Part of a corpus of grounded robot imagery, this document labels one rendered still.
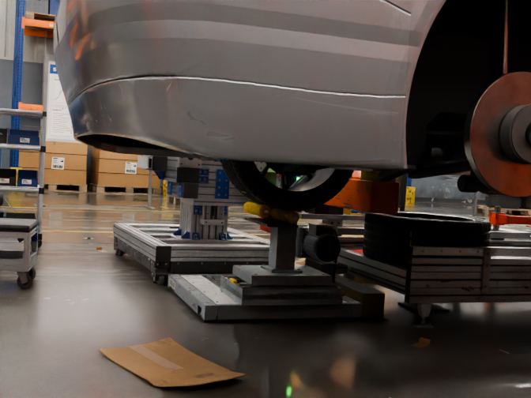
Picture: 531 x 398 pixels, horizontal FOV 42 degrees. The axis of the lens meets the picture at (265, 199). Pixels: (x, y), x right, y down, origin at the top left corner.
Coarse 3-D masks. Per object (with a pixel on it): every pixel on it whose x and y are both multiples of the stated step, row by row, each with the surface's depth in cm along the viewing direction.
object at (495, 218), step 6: (492, 216) 444; (498, 216) 441; (504, 216) 439; (510, 216) 437; (516, 216) 439; (522, 216) 441; (528, 216) 443; (492, 222) 444; (498, 222) 442; (504, 222) 439; (510, 222) 438; (516, 222) 439; (522, 222) 441; (528, 222) 442
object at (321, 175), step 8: (256, 168) 317; (264, 168) 339; (328, 168) 338; (312, 176) 347; (320, 176) 339; (328, 176) 331; (272, 184) 320; (288, 184) 343; (304, 184) 343; (312, 184) 335; (320, 184) 328; (288, 192) 323; (296, 192) 324; (304, 192) 325
